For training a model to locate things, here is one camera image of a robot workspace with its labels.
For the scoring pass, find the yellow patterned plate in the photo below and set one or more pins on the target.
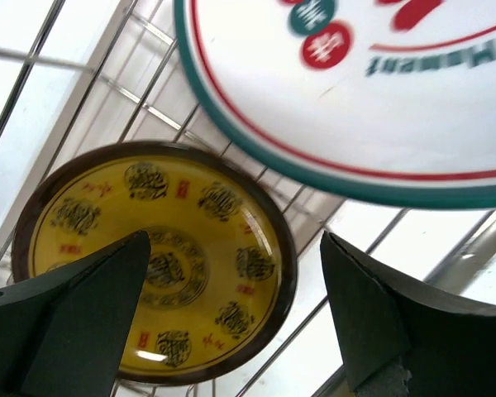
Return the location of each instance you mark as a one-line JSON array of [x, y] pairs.
[[222, 270]]

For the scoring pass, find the metal wire dish rack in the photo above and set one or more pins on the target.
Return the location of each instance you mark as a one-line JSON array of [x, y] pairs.
[[109, 70]]

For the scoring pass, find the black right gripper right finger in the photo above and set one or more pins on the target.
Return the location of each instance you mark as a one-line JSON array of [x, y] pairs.
[[399, 336]]

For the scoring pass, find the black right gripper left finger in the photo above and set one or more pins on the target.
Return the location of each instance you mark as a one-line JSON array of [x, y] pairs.
[[63, 333]]

